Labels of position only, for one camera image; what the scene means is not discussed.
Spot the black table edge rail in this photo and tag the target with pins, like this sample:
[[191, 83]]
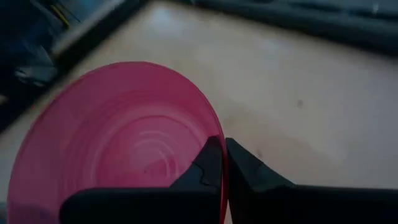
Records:
[[311, 21]]

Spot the grey metal frame strip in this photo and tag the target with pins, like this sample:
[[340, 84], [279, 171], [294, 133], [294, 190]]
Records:
[[84, 28]]

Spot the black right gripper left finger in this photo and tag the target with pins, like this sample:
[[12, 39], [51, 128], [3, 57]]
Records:
[[186, 205]]

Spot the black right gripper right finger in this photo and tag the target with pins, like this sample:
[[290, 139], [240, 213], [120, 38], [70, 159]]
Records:
[[280, 205]]

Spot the pink plastic bowl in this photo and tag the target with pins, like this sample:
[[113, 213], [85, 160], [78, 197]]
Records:
[[109, 124]]

